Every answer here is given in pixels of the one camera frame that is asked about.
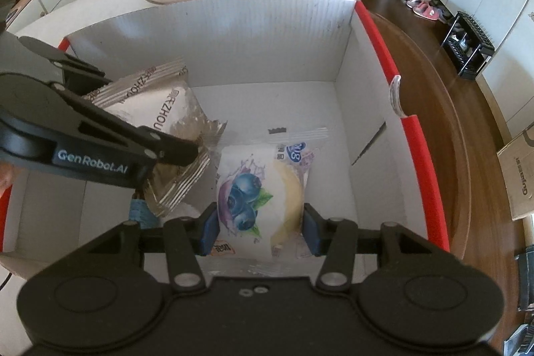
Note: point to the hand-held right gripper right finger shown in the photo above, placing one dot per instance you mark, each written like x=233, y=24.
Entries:
x=312, y=231

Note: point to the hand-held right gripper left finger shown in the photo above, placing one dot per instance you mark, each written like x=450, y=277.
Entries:
x=208, y=231

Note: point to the blue patterned packet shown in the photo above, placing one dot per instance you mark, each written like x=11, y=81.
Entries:
x=142, y=212

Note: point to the blueberry bread packet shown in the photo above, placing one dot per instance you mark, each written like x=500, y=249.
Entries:
x=246, y=193

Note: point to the kraft paper bag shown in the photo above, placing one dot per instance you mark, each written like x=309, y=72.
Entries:
x=519, y=176

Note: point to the person's left hand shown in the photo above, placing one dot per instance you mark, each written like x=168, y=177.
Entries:
x=6, y=177

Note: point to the red cardboard box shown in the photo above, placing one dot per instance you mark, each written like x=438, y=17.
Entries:
x=271, y=39

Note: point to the black shoe rack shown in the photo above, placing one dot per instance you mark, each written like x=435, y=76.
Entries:
x=469, y=47

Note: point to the brown snack packet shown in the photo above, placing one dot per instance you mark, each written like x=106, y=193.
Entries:
x=167, y=110

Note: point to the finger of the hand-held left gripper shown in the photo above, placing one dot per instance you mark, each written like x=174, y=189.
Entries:
x=75, y=68
x=167, y=145

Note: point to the pink slippers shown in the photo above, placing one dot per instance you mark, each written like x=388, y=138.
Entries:
x=423, y=8

